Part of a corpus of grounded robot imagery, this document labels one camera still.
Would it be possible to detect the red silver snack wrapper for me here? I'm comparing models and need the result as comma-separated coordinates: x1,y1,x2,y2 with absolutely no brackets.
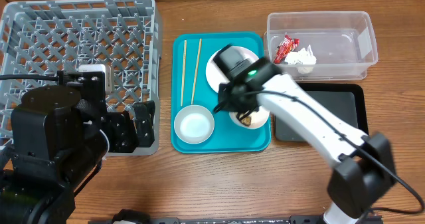
273,35,299,64

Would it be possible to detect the grey plastic dish rack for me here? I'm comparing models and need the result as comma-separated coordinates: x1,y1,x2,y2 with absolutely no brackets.
1,0,163,144

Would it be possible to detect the large white plate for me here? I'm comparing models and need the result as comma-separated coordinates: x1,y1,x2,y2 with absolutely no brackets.
206,46,259,93

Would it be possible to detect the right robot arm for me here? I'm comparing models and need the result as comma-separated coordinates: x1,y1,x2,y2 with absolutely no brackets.
213,45,396,223

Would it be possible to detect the small pink plate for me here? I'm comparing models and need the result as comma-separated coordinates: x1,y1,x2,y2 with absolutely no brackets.
229,106,270,130

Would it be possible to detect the black waste tray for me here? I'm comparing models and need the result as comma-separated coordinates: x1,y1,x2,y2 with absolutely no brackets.
274,82,369,143

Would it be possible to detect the grey bowl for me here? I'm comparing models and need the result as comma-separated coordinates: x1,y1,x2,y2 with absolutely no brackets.
173,105,215,145

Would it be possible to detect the clear plastic bin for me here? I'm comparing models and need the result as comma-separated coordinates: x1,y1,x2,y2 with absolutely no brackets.
264,11,379,80

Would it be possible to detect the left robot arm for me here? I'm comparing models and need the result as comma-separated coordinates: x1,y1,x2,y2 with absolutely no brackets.
1,71,155,223

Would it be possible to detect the wooden chopstick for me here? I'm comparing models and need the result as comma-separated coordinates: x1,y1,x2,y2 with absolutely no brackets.
191,39,202,104
180,40,187,107

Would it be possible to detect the brown food scrap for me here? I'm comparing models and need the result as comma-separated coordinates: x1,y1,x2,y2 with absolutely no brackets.
240,116,252,126

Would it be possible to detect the teal serving tray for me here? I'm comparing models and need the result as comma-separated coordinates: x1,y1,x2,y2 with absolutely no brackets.
171,32,272,154

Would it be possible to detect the white napkin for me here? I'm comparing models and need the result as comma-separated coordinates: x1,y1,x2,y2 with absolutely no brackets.
285,45,317,74

